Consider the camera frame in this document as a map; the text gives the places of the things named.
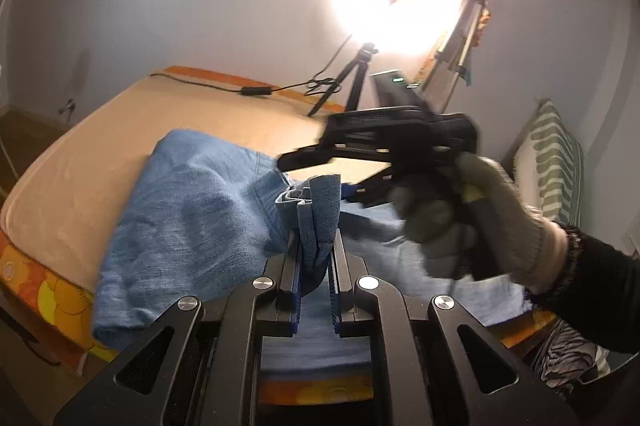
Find yellow orange floral cloth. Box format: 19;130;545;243
414;0;490;85

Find striped grey cloth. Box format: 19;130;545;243
530;320;611;400

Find light blue denim pants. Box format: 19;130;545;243
92;129;529;350

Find small black light tripod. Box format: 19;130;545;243
307;43;378;117

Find grey metal tripod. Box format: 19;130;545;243
414;0;490;113

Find black sleeved right forearm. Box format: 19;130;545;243
528;225;639;354

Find black cable with switch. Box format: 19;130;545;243
150;35;354;100

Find right gloved hand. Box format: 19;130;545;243
390;152;568;294

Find orange floral bed sheet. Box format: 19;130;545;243
0;64;557;407

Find white green patterned pillow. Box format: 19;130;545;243
513;99;585;227

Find tan blanket on bed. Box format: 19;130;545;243
1;66;324;291

